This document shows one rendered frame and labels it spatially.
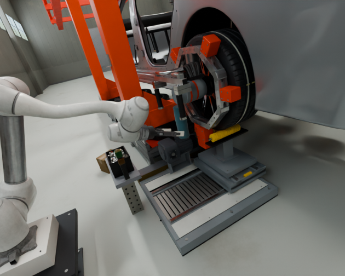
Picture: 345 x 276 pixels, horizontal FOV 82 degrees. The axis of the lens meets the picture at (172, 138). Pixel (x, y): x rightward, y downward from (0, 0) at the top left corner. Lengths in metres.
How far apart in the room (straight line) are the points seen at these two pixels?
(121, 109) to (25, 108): 0.39
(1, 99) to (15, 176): 0.47
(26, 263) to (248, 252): 1.15
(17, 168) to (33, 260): 0.46
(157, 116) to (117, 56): 0.58
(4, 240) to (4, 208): 0.14
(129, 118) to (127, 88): 0.78
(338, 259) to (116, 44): 1.87
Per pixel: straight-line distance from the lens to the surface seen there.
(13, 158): 1.31
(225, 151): 1.67
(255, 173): 1.68
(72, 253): 1.30
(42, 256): 1.28
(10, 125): 1.25
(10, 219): 1.27
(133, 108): 0.88
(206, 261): 1.38
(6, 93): 1.05
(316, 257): 1.46
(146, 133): 1.07
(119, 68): 1.64
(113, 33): 1.65
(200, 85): 1.35
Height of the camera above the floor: 1.17
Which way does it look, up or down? 25 degrees down
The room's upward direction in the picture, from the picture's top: 13 degrees counter-clockwise
